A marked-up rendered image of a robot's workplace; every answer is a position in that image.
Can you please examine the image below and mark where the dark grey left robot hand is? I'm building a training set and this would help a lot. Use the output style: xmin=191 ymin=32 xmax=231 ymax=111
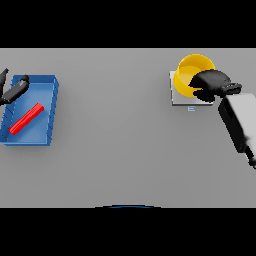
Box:
xmin=0 ymin=68 xmax=31 ymax=107

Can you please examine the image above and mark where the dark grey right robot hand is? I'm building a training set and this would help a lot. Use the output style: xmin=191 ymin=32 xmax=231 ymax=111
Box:
xmin=188 ymin=69 xmax=243 ymax=103

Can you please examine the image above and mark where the yellow bowl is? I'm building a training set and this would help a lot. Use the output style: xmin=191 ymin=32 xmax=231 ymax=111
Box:
xmin=173 ymin=53 xmax=217 ymax=99

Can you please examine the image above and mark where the red beaker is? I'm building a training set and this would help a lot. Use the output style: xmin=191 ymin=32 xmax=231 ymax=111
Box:
xmin=8 ymin=102 xmax=45 ymax=136

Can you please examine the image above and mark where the pale square measuring scale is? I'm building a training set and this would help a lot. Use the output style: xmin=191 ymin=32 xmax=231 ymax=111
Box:
xmin=168 ymin=70 xmax=215 ymax=107

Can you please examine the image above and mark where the blue plastic tray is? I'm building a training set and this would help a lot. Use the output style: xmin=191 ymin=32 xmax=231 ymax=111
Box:
xmin=0 ymin=74 xmax=60 ymax=147

